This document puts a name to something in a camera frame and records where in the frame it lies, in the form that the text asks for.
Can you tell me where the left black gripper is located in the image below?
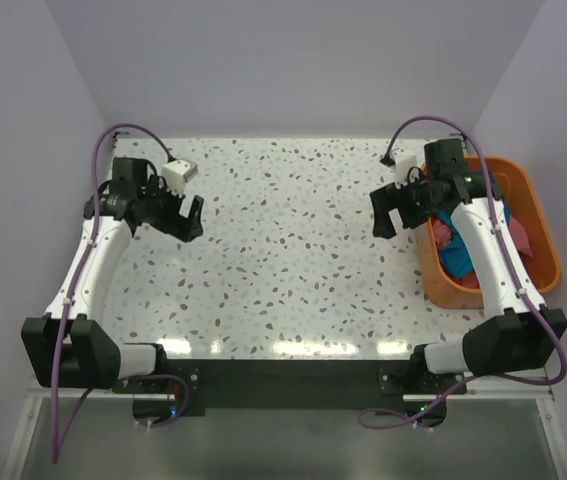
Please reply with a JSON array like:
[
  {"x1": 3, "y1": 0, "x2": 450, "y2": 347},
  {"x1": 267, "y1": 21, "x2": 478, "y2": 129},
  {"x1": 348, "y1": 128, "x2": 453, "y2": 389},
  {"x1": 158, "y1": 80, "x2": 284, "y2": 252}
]
[{"x1": 139, "y1": 175, "x2": 203, "y2": 242}]

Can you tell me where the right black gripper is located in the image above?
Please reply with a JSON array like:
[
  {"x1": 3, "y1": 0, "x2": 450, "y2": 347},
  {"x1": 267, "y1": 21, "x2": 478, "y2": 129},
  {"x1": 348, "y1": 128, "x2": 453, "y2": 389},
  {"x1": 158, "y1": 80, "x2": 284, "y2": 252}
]
[{"x1": 371, "y1": 171, "x2": 444, "y2": 239}]

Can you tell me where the blue t shirt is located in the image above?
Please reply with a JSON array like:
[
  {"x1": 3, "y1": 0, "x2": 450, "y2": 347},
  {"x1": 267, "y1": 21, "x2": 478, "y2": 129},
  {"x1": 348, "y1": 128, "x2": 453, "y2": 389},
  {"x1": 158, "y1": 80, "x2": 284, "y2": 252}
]
[{"x1": 432, "y1": 202, "x2": 512, "y2": 280}]

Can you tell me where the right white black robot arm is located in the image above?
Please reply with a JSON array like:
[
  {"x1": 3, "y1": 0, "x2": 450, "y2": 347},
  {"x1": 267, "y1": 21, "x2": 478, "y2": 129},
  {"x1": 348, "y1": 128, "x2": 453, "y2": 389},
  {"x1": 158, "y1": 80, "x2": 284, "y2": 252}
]
[{"x1": 370, "y1": 139, "x2": 567, "y2": 393}]

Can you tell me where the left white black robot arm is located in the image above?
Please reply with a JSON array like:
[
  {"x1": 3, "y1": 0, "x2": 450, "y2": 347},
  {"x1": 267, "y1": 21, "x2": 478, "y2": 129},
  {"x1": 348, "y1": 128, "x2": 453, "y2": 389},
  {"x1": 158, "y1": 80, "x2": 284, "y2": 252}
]
[{"x1": 21, "y1": 157, "x2": 204, "y2": 392}]

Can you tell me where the pink t shirt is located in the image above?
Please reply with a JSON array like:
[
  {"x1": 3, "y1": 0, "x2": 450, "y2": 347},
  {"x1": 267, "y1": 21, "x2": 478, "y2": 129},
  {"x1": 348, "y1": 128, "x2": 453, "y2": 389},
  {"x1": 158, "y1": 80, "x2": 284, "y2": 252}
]
[{"x1": 430, "y1": 214, "x2": 534, "y2": 291}]

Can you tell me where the orange plastic basket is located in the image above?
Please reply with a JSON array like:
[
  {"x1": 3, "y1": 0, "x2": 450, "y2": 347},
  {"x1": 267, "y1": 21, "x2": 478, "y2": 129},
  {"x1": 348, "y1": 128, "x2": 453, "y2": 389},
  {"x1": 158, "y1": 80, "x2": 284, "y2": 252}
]
[{"x1": 415, "y1": 157, "x2": 561, "y2": 309}]

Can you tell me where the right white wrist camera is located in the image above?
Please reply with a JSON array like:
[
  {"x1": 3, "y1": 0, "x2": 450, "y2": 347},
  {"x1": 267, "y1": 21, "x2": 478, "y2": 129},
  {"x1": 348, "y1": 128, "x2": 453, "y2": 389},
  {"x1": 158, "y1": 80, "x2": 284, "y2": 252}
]
[{"x1": 391, "y1": 149, "x2": 418, "y2": 189}]

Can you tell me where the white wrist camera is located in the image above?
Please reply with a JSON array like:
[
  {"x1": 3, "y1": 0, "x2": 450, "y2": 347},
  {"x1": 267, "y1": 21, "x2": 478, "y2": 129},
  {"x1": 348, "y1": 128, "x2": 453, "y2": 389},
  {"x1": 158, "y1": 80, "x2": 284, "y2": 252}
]
[
  {"x1": 391, "y1": 149, "x2": 418, "y2": 189},
  {"x1": 161, "y1": 159, "x2": 198, "y2": 196}
]

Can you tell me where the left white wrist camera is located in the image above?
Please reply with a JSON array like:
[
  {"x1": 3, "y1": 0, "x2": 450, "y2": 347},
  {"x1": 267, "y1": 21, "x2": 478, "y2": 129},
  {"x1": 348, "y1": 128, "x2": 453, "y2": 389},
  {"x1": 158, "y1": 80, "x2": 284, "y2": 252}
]
[{"x1": 161, "y1": 159, "x2": 198, "y2": 196}]

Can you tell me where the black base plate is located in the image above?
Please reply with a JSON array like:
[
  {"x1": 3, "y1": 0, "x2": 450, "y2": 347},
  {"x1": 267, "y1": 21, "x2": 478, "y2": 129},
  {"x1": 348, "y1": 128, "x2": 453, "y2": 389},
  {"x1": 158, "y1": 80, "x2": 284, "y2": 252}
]
[{"x1": 113, "y1": 359, "x2": 462, "y2": 416}]

